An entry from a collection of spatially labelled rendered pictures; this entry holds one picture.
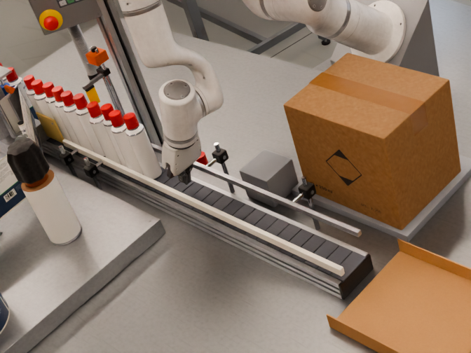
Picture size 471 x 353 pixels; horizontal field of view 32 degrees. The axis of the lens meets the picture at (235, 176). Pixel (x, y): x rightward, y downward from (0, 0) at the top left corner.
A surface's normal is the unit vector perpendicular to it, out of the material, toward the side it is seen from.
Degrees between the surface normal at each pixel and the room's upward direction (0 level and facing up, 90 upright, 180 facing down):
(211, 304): 0
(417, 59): 90
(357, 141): 90
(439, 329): 0
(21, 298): 0
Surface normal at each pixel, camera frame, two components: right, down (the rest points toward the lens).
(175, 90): 0.00, -0.62
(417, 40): 0.55, 0.39
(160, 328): -0.26, -0.76
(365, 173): -0.69, 0.58
